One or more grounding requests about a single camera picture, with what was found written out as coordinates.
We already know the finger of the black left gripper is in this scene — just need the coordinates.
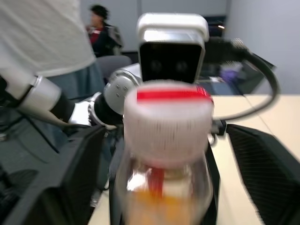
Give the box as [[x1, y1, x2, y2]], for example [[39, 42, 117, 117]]
[[205, 140, 221, 225], [108, 133, 127, 225]]

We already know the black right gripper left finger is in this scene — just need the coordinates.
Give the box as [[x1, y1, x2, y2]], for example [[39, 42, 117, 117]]
[[0, 125, 111, 225]]

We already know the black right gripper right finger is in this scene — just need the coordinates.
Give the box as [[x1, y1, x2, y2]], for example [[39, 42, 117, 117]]
[[226, 123, 300, 225]]

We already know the clear bottle with white cap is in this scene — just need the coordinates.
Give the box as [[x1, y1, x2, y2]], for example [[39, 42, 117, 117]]
[[114, 79, 215, 225]]

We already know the purple object on desk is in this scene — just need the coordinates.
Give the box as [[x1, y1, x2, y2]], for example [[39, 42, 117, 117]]
[[220, 62, 243, 83]]

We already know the gray office chair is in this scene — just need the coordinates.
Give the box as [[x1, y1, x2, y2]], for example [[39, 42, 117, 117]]
[[96, 55, 133, 79]]

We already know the person in white shirt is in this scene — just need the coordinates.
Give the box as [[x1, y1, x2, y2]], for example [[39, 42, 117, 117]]
[[0, 0, 105, 100]]

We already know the seated person with dark hair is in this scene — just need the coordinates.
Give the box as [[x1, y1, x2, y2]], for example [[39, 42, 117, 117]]
[[86, 4, 124, 58]]

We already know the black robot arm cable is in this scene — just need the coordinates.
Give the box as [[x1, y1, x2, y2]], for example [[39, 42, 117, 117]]
[[206, 37, 281, 120]]

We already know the white depth camera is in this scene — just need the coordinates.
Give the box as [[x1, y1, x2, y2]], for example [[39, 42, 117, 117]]
[[136, 13, 210, 84]]

